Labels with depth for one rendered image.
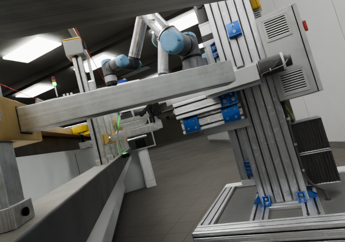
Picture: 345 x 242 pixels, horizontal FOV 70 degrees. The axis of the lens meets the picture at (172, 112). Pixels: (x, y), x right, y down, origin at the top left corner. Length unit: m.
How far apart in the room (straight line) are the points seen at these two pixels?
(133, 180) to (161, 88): 3.95
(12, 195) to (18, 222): 0.03
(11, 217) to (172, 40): 1.12
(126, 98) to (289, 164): 1.27
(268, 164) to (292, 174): 0.13
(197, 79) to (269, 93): 1.17
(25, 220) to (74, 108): 0.13
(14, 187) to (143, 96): 0.17
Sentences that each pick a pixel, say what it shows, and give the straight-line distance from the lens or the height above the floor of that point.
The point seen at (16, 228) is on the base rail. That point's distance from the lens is 0.30.
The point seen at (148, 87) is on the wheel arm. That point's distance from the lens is 0.32.
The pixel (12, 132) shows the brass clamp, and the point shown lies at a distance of 0.32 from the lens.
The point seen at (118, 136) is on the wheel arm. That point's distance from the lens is 1.32.
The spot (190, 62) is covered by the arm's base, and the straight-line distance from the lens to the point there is 1.38.
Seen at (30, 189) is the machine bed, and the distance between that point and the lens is 0.91.
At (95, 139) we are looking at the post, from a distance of 1.02.
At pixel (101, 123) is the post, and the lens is 1.29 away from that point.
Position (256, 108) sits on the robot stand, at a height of 0.76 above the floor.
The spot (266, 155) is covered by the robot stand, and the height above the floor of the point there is 0.49.
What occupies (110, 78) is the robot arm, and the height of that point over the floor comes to 1.18.
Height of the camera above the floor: 0.75
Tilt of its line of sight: 4 degrees up
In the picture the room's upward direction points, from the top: 15 degrees counter-clockwise
